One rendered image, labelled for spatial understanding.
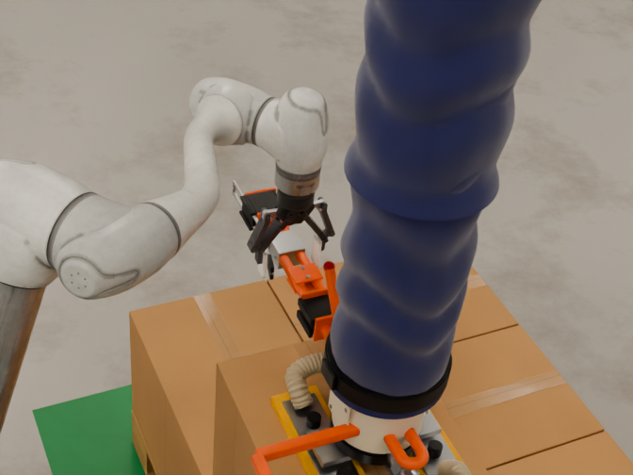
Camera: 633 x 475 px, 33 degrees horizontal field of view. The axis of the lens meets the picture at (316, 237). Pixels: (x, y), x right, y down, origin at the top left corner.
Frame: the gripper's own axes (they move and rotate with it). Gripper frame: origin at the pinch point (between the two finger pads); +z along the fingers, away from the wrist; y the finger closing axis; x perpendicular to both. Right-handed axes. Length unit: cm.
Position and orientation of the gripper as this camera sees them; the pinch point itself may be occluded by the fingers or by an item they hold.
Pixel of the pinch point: (289, 262)
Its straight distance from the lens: 222.8
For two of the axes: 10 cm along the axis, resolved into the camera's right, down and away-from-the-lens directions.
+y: 9.2, -1.9, 3.6
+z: -0.9, 7.7, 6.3
